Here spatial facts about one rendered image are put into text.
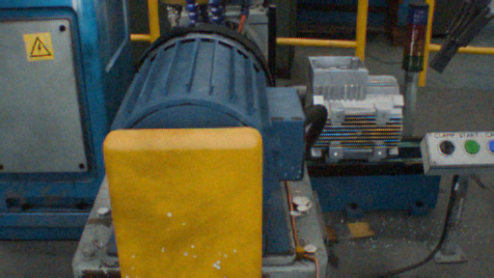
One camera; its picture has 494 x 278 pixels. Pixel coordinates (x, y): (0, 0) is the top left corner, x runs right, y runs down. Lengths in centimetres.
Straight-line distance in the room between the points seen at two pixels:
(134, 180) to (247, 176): 9
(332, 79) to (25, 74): 63
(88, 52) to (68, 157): 23
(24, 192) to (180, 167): 84
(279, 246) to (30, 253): 79
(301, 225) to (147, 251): 24
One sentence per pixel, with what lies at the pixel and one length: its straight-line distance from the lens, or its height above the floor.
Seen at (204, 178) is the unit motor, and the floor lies 132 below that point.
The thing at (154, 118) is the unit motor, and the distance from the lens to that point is 52.
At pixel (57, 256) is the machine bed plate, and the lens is 129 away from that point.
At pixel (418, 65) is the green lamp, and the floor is 105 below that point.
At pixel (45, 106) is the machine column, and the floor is 113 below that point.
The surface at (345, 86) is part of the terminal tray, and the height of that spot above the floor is 111.
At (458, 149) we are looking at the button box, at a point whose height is 106.
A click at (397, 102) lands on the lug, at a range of 127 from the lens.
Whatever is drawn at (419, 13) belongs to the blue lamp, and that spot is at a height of 120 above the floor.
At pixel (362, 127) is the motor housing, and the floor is 103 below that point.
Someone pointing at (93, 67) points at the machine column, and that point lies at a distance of 111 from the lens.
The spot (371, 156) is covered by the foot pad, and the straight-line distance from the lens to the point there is 133.
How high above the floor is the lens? 155
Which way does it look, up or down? 26 degrees down
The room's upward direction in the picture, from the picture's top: straight up
